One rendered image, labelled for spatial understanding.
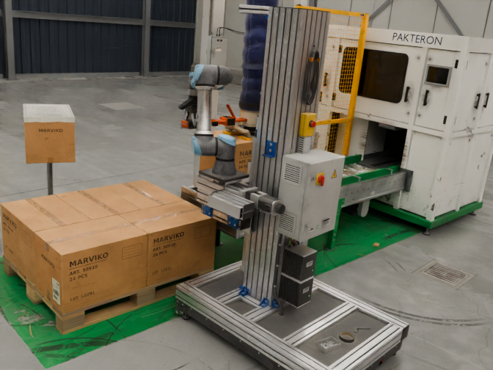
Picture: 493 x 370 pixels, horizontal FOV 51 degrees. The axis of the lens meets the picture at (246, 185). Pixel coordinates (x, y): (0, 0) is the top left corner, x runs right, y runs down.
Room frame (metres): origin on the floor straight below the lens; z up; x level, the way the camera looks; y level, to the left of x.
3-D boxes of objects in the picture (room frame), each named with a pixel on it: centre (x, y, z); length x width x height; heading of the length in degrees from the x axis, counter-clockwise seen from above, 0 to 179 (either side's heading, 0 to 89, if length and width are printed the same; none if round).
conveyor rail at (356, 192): (4.37, -0.79, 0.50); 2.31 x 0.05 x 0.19; 135
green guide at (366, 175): (4.66, -1.00, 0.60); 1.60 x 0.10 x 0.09; 135
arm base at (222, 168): (3.08, 0.14, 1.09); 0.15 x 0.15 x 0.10
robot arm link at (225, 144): (3.08, 0.15, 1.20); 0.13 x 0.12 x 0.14; 105
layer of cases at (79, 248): (3.52, 0.97, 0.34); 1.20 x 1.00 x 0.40; 135
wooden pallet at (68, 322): (3.52, 0.97, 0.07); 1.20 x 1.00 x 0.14; 135
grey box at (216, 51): (4.96, 0.38, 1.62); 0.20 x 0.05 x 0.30; 135
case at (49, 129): (4.56, 1.82, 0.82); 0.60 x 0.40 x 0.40; 24
